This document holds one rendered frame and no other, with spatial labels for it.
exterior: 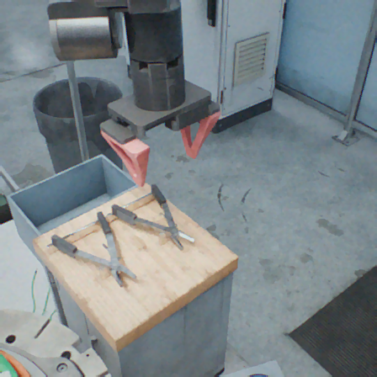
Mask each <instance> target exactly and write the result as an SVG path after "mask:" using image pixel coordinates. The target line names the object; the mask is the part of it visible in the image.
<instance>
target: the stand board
mask: <svg viewBox="0 0 377 377"><path fill-rule="evenodd" d="M150 192H151V186H149V185H148V184H147V183H145V184H144V187H143V188H141V187H138V188H135V189H133V190H131V191H130V192H128V193H126V194H123V195H121V196H119V197H118V198H116V199H113V200H111V201H109V202H108V203H106V204H103V205H101V206H99V207H98V208H96V209H94V210H90V211H88V212H86V213H84V214H82V215H79V216H78V217H77V218H75V219H73V220H70V221H68V222H67V223H65V224H63V225H61V226H58V227H57V228H55V229H53V230H51V231H48V232H46V233H45V234H43V235H41V236H38V237H36V238H35V239H33V240H32V242H33V245H34V249H35V252H36V253H37V254H38V256H39V257H40V258H41V260H42V261H43V262H44V263H45V265H46V266H47V267H48V269H49V270H50V271H51V272H52V273H53V274H54V275H55V277H56V278H57V279H58V281H59V282H60V283H61V285H62V286H63V287H64V288H65V290H66V291H67V292H68V294H69V295H70V296H71V297H72V298H73V299H74V300H75V301H76V302H77V303H78V305H79V306H80V307H81V308H82V310H83V311H84V312H85V314H86V315H87V316H88V318H89V319H90V320H91V321H92V323H93V324H94V325H95V326H96V327H97V329H98V330H99V331H100V332H101V333H102V335H103V336H104V337H105V339H106V340H107V341H108V342H109V344H110V345H111V346H112V348H113V349H114V350H115V352H116V353H118V352H119V351H120V350H121V349H122V348H124V347H126V346H127V345H129V344H130V343H131V342H133V341H135V340H136V339H137V338H138V337H140V336H141V335H143V334H144V333H145V332H147V331H149V330H150V329H152V328H153V327H154V326H155V325H157V324H158V323H160V322H161V321H164V320H166V319H167V318H168V317H169V316H171V315H172V314H174V313H175V312H177V311H178V310H180V309H181V308H183V307H184V306H185V305H187V304H188V303H189V302H191V301H192V300H194V299H195V298H197V297H198V296H200V295H201V294H203V293H204V292H205V291H206V290H208V289H209V288H211V287H212V286H214V285H215V284H217V283H218V282H220V281H221V280H222V279H223V278H225V277H226V276H228V275H229V274H231V273H232V272H234V271H235V270H237V269H238V261H239V257H238V256H237V255H236V254H235V253H234V252H233V251H232V250H230V249H229V248H228V247H226V246H225V245H224V244H223V243H222V242H220V241H219V240H218V239H216V238H215V237H214V236H212V235H211V234H210V233H209V232H208V231H207V230H206V229H204V228H203V227H202V226H200V225H199V224H198V223H197V222H195V221H194V220H191V219H190V218H189V217H188V216H186V215H185V214H184V213H183V212H182V211H181V210H179V209H178V208H177V207H176V206H174V205H173V204H172V203H170V202H169V201H168V200H167V204H168V207H169V209H170V211H171V214H172V217H173V219H174V222H175V224H176V223H177V224H178V229H179V230H182V231H184V232H185V233H187V234H188V235H190V236H191V237H192V238H194V239H195V242H192V241H190V240H189V239H187V238H185V237H183V236H180V235H179V238H178V239H179V241H180V242H181V243H182V245H183V247H184V249H183V250H181V249H180V247H179V246H178V245H177V244H176V243H175V241H174V240H173V239H171V240H169V241H168V242H165V243H164V244H162V245H160V244H159V239H158V233H160V231H155V230H152V229H150V228H147V227H144V226H140V225H137V224H135V225H134V226H133V225H132V224H130V223H128V222H126V221H125V220H122V219H120V218H118V219H117V220H114V221H112V222H110V223H108V224H109V227H110V229H111V232H112V236H113V240H114V247H115V251H116V255H117V257H121V262H122V264H123V265H124V266H125V267H127V268H128V269H129V270H130V271H131V272H132V273H134V274H135V275H136V279H134V278H132V277H131V276H129V275H128V274H127V273H124V272H122V271H121V270H120V273H118V275H119V277H120V279H121V281H122V284H123V286H122V287H121V288H120V286H119V285H118V283H117V282H116V280H115V279H114V277H113V275H110V276H108V278H106V279H104V280H101V278H100V277H99V271H98V268H100V266H98V265H95V264H93V263H89V262H88V261H85V260H83V259H81V258H73V257H71V256H69V255H68V254H66V253H64V252H63V251H61V250H59V251H57V252H54V253H52V254H51V255H50V254H49V253H48V252H47V248H46V246H47V245H49V244H50V243H52V241H51V238H50V237H51V236H53V235H54V234H57V235H58V236H60V237H64V236H66V235H68V234H70V233H72V232H74V231H76V230H77V229H79V228H80V227H82V226H85V225H86V224H88V223H90V222H92V221H94V220H96V219H97V214H96V212H98V211H102V212H103V214H104V215H106V214H108V213H111V212H112V210H111V206H112V205H113V204H116V205H118V206H120V207H123V206H125V205H127V204H129V203H130V202H132V201H134V200H136V199H139V198H140V197H142V196H144V195H146V194H149V193H150ZM132 213H134V214H136V215H137V216H138V217H140V218H143V219H146V220H151V221H154V222H156V223H159V224H162V225H165V226H168V223H167V219H164V218H163V217H162V216H161V215H159V214H160V213H162V214H164V213H163V210H162V209H161V207H160V206H159V204H158V203H157V201H156V200H153V201H152V202H150V203H148V204H146V205H144V206H142V207H140V208H139V209H137V210H134V211H132ZM72 244H74V245H76V246H77V249H80V250H83V251H84V252H88V253H90V254H92V255H95V256H97V257H100V258H103V259H106V260H109V261H110V256H109V252H108V251H107V250H106V249H105V248H104V247H103V246H102V244H105V245H106V246H108V244H107V240H106V237H105V235H104V233H103V231H102V229H101V228H99V229H97V230H96V231H93V232H91V233H89V234H87V235H86V236H84V237H82V238H81V239H79V240H77V241H75V242H73V243H72Z"/></svg>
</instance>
